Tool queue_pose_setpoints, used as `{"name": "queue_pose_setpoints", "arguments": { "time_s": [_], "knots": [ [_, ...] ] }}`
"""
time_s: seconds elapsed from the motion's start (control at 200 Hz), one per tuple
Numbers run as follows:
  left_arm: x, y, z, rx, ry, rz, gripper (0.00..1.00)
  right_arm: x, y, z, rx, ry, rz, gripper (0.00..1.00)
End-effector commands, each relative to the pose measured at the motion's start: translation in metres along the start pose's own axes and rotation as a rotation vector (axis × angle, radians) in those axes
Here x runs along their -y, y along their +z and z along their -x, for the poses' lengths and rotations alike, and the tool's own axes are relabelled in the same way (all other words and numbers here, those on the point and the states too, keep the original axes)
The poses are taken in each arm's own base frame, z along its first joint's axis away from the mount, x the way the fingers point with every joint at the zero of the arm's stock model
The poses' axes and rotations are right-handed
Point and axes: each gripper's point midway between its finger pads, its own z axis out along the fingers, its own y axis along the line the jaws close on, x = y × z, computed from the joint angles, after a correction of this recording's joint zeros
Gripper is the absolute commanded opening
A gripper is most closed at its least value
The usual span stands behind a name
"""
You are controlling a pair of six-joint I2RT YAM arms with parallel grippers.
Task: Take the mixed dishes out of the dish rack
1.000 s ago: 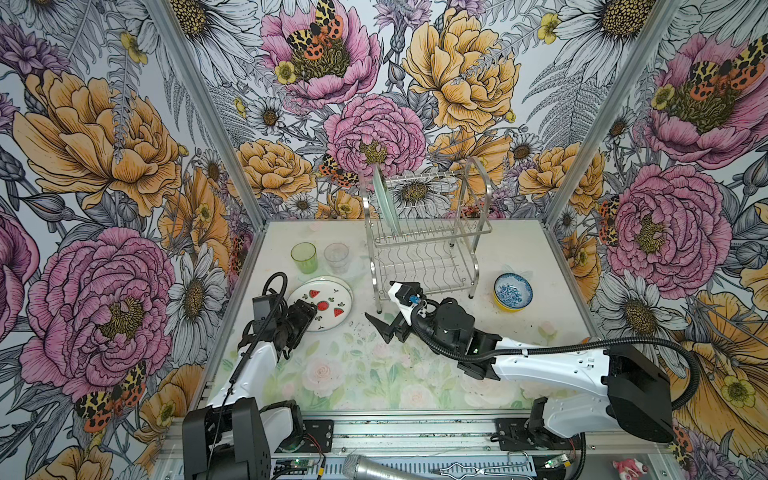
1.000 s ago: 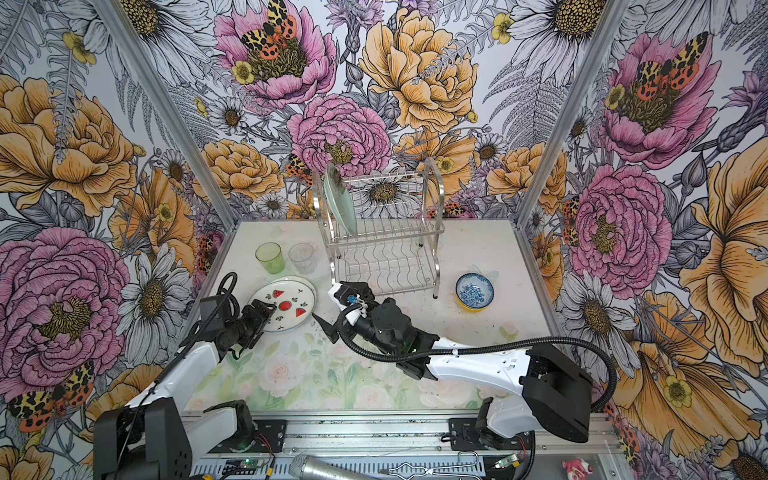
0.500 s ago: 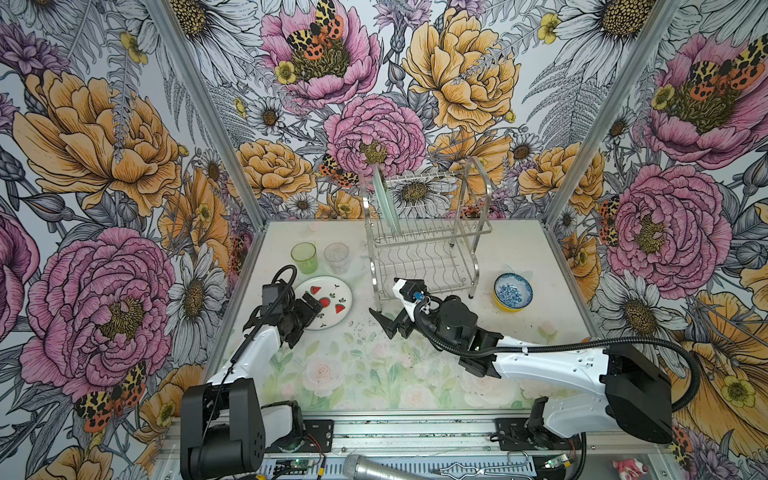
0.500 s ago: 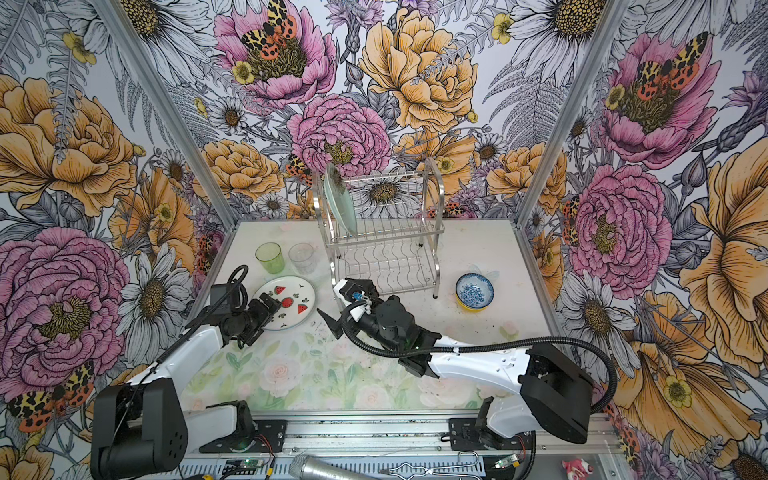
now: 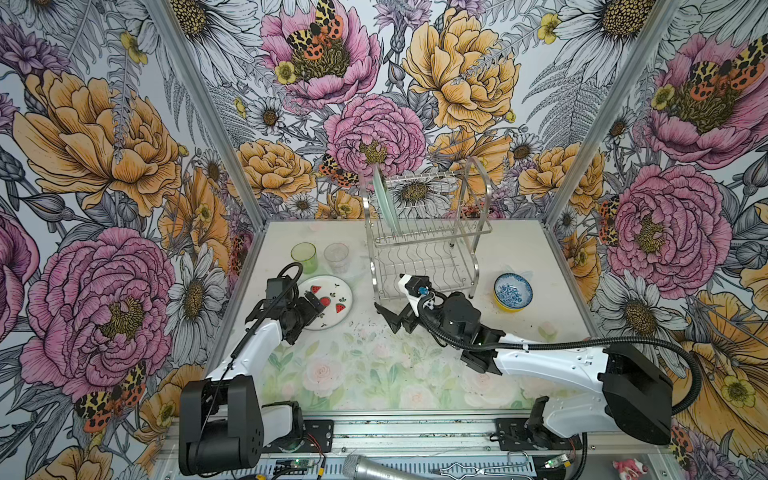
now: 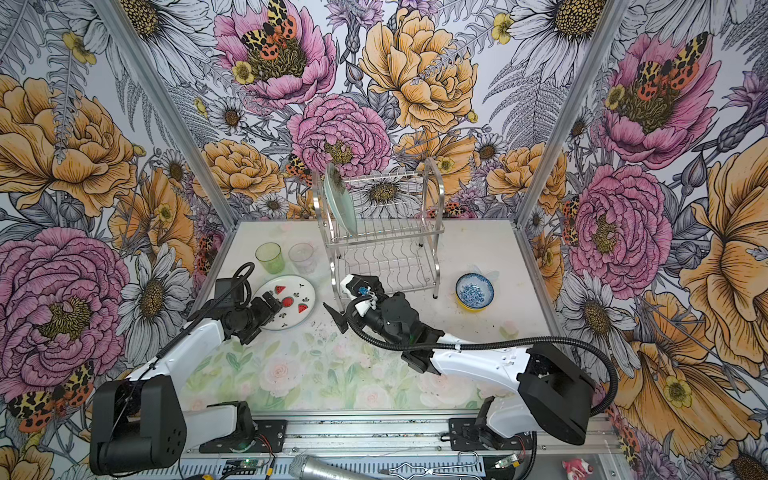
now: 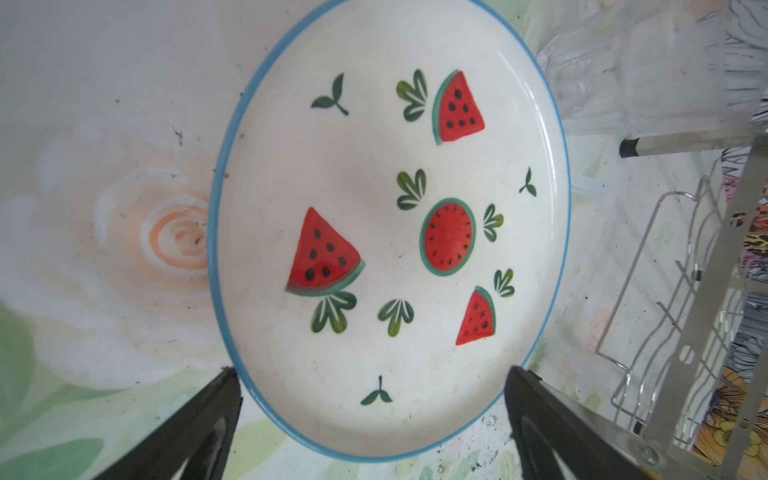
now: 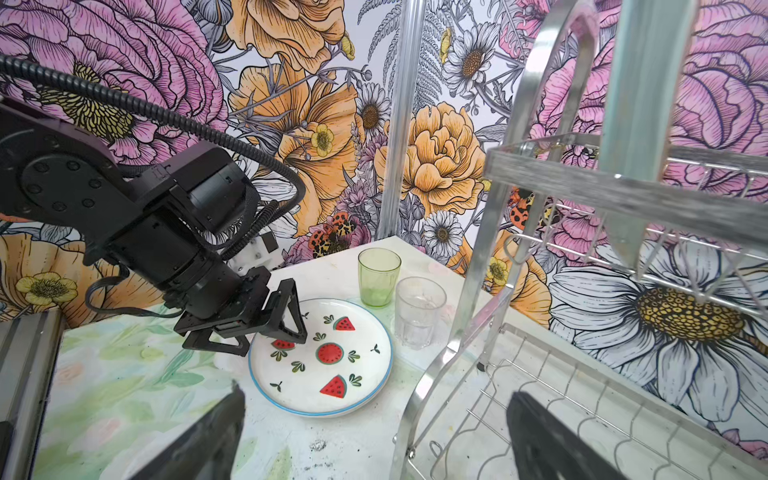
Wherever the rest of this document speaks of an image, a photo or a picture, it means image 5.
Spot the white watermelon pattern plate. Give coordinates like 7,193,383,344
299,275,354,331

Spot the green glass tumbler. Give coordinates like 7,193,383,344
290,242,318,275

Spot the clear pink glass tumbler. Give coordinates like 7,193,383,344
323,242,351,275

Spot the teal rimmed plate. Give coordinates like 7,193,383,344
373,168,401,235

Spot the yellow plastic bowl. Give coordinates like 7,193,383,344
494,290,532,312

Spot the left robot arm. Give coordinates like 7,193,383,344
178,272,325,477

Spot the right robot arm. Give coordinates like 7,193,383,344
375,292,673,446

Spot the metal two-tier dish rack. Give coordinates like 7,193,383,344
362,157,492,302

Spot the pink white small toy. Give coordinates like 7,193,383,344
612,459,649,480

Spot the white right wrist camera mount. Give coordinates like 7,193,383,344
397,274,432,317

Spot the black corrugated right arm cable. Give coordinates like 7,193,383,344
416,293,703,416

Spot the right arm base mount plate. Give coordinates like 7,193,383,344
489,417,582,452

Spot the front aluminium rail base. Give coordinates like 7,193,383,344
155,407,679,480

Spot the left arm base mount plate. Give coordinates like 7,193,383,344
294,419,335,454

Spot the metal wire tool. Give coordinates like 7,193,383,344
430,453,536,480

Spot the left rear aluminium frame post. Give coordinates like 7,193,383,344
147,1,266,233

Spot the aluminium frame post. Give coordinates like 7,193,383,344
147,1,266,233
543,0,680,228

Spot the right rear aluminium frame post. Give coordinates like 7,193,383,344
543,0,680,228

